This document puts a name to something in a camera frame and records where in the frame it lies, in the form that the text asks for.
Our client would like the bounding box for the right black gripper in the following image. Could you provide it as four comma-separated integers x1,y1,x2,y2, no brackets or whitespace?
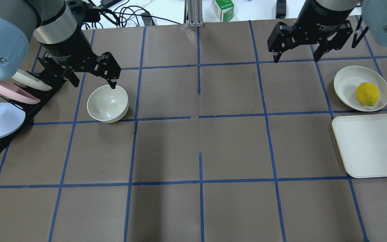
267,0,353,63

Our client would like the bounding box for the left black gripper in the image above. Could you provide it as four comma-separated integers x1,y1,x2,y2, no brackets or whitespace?
38,32,121,89

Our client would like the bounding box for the white bowl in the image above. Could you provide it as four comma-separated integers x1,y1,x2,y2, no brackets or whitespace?
86,85,129,123

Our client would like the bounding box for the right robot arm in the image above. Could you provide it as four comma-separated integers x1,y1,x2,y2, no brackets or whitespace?
267,0,387,63

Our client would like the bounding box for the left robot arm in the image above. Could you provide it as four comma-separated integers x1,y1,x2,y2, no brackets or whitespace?
0,0,121,89

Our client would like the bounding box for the yellow lemon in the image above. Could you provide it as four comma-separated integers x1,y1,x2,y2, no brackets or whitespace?
356,82,380,106

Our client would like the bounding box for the black power adapter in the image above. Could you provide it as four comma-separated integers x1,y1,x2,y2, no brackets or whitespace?
275,0,287,19

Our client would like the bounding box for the cream round plate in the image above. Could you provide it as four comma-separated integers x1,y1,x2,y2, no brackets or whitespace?
334,66,387,112

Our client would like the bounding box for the cream plate in rack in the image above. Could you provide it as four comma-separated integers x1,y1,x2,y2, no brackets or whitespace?
12,69,52,91

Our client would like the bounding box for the pink plate in rack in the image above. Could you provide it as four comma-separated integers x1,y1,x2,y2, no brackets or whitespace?
0,81,41,104

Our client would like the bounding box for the green white box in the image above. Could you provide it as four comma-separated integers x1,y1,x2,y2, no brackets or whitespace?
211,0,235,23

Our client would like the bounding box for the white rectangular tray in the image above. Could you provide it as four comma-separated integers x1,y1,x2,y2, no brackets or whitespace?
332,114,387,178

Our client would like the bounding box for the black dish rack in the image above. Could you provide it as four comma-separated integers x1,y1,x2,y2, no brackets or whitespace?
0,74,68,153

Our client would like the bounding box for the aluminium frame post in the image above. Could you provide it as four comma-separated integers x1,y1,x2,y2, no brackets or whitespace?
184,0,204,28

